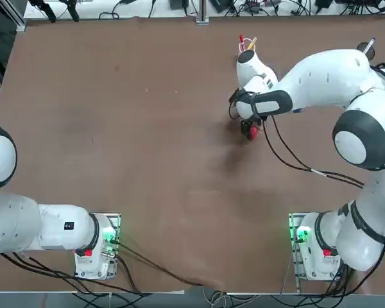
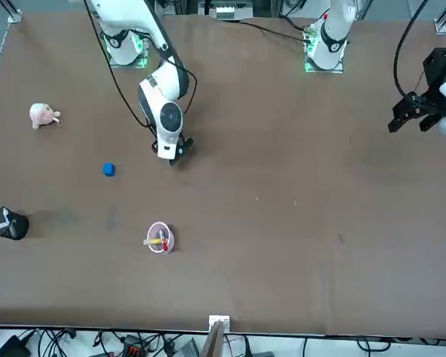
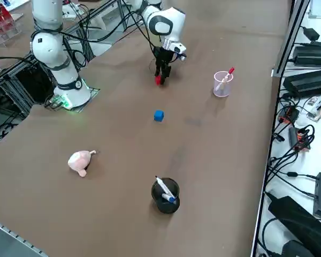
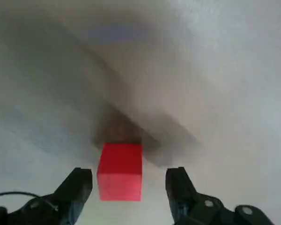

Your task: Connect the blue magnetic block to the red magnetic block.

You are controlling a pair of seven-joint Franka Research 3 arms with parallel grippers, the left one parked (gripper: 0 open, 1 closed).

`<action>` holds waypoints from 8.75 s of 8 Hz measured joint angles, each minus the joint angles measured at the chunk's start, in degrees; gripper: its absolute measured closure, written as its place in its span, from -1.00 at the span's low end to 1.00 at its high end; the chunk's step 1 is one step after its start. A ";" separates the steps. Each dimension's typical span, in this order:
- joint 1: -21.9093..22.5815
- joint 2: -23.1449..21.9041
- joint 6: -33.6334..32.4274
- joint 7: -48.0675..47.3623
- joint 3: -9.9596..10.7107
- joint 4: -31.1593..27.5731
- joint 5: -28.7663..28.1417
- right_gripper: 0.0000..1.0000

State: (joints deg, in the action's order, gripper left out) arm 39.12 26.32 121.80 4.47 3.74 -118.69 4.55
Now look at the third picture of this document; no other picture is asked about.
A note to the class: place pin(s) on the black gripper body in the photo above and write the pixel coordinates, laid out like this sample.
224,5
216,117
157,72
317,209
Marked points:
164,56

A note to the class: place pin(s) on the clear pink cup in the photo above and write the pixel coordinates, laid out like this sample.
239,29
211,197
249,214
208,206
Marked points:
220,92

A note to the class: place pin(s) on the black orange device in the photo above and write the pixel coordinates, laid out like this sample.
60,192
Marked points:
288,114

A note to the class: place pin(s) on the blue magnetic block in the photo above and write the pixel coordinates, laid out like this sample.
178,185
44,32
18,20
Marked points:
159,116

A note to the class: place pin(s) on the red capped marker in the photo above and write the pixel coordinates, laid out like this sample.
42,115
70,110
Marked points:
231,71

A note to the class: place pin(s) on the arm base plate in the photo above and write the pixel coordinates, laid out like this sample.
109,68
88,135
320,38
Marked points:
93,92

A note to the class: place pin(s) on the black mesh pen holder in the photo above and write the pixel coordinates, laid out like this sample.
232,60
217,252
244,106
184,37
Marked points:
166,207

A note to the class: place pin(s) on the clear acrylic rack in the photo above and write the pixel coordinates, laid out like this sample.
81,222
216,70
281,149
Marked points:
2,26

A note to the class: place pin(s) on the red magnetic block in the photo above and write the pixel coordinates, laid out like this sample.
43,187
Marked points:
158,80

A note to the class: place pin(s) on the white marker blue cap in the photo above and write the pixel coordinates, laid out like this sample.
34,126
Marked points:
164,189

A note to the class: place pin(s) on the large black power adapter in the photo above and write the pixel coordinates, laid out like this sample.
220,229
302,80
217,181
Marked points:
297,219

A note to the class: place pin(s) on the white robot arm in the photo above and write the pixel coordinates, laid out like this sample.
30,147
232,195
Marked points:
56,53

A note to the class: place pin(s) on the pink plush toy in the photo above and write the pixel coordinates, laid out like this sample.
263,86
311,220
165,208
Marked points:
79,160

